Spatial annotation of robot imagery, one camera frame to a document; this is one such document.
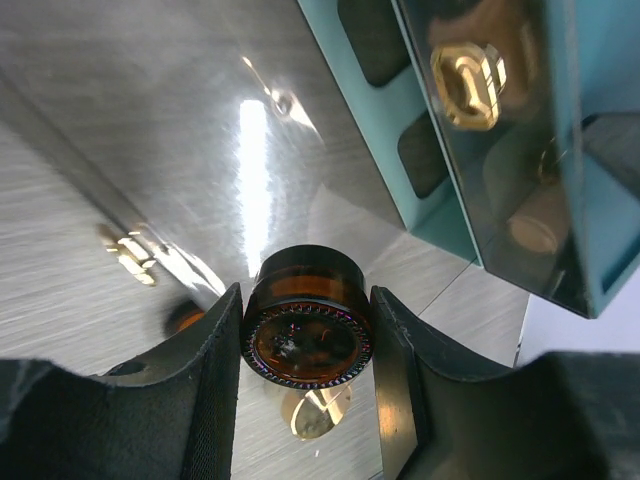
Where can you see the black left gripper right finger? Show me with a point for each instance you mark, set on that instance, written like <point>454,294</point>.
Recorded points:
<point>447,412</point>

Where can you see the dark amber round jar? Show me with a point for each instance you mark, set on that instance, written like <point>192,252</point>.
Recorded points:
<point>308,323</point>

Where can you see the teal drawer cabinet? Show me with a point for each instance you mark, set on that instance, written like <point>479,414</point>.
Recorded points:
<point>367,53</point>

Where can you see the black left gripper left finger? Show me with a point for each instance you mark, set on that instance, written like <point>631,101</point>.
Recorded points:
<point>168,413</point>

